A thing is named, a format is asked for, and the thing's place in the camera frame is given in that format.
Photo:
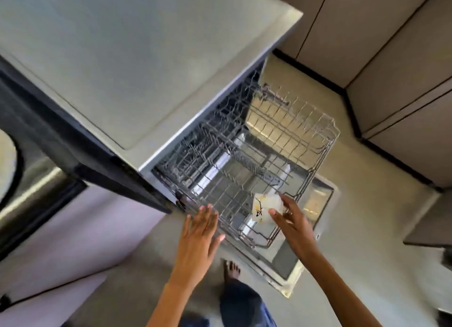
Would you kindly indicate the dark appliance with round window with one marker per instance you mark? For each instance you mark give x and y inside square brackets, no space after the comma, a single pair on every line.
[39,160]

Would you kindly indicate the white printed cup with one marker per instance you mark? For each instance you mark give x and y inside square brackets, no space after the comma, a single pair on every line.
[265,208]

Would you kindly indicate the person's right hand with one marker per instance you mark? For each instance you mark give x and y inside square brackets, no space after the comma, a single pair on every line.
[296,231]

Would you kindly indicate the person's left forearm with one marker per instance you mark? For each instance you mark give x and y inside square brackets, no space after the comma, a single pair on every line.
[171,307]

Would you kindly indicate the person's left hand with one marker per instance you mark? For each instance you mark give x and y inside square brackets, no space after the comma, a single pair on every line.
[194,247]

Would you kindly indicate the person's left middle finger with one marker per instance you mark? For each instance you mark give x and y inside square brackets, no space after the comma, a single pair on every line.
[203,217]

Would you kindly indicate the steel dishwasher door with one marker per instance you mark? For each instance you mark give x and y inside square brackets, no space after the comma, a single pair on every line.
[310,203]

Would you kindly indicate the person's left little finger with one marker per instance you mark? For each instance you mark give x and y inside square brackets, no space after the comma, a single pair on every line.
[186,224]

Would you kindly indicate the beige cabinet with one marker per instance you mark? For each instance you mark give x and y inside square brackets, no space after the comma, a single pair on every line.
[409,100]
[346,26]

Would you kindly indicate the person's right forearm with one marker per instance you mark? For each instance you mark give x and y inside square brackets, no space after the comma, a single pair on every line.
[335,291]

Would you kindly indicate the person's bare foot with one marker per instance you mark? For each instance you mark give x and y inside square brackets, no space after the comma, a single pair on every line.
[231,271]

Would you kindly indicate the person's left thumb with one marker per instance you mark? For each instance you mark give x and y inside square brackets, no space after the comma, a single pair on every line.
[217,243]

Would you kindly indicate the grey dishwasher body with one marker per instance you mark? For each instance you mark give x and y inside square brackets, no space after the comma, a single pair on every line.
[134,65]

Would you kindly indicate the person's right thumb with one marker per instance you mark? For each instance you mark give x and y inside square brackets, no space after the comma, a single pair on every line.
[275,215]

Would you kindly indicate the person's blue jeans leg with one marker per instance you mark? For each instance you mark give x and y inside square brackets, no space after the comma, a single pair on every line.
[243,307]

